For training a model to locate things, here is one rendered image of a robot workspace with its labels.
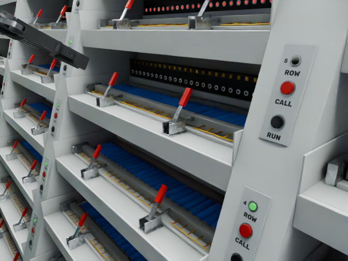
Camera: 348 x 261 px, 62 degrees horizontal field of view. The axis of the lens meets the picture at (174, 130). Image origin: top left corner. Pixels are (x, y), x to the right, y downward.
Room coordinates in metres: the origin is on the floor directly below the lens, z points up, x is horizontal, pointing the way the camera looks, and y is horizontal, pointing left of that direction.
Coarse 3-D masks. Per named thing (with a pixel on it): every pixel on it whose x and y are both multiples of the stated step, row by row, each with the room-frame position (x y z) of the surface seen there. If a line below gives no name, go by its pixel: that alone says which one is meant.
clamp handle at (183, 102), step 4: (188, 88) 0.54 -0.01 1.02; (184, 92) 0.54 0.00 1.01; (188, 92) 0.53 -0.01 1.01; (184, 96) 0.53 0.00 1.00; (188, 96) 0.53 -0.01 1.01; (180, 100) 0.54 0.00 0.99; (184, 100) 0.53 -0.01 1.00; (180, 104) 0.53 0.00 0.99; (184, 104) 0.53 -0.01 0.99; (180, 108) 0.53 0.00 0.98; (176, 112) 0.53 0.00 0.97; (180, 112) 0.53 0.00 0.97; (176, 116) 0.53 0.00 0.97; (172, 120) 0.53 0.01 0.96; (176, 120) 0.52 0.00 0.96
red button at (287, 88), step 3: (288, 81) 0.36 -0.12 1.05; (282, 84) 0.37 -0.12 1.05; (285, 84) 0.36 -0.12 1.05; (288, 84) 0.36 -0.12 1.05; (291, 84) 0.36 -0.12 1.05; (282, 87) 0.36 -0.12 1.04; (285, 87) 0.36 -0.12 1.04; (288, 87) 0.36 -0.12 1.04; (291, 87) 0.36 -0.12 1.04; (282, 90) 0.36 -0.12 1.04; (285, 90) 0.36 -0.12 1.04; (288, 90) 0.36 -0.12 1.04; (291, 90) 0.36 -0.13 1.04; (285, 93) 0.36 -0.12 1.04; (288, 93) 0.36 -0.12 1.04
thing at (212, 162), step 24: (120, 72) 0.94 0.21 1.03; (72, 96) 0.83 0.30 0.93; (216, 96) 0.66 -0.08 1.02; (96, 120) 0.72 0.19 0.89; (120, 120) 0.62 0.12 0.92; (144, 120) 0.61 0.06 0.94; (168, 120) 0.61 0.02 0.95; (144, 144) 0.56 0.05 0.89; (168, 144) 0.51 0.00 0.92; (192, 144) 0.48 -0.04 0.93; (216, 144) 0.48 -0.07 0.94; (192, 168) 0.47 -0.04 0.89; (216, 168) 0.42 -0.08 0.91
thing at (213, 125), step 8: (96, 88) 0.86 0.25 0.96; (104, 88) 0.82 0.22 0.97; (112, 88) 0.82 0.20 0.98; (128, 96) 0.73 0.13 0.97; (136, 96) 0.72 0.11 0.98; (136, 104) 0.71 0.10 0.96; (144, 104) 0.68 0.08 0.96; (152, 104) 0.66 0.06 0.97; (160, 104) 0.64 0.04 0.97; (160, 112) 0.62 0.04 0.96; (168, 112) 0.62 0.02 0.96; (184, 112) 0.58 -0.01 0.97; (192, 112) 0.58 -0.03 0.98; (200, 120) 0.55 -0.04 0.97; (208, 120) 0.53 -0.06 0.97; (216, 120) 0.53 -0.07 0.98; (200, 128) 0.55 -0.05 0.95; (208, 128) 0.53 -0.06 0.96; (216, 128) 0.52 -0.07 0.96; (224, 128) 0.50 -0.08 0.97; (232, 128) 0.49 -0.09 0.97; (240, 128) 0.49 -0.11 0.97; (224, 136) 0.49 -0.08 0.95; (232, 136) 0.49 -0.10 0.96
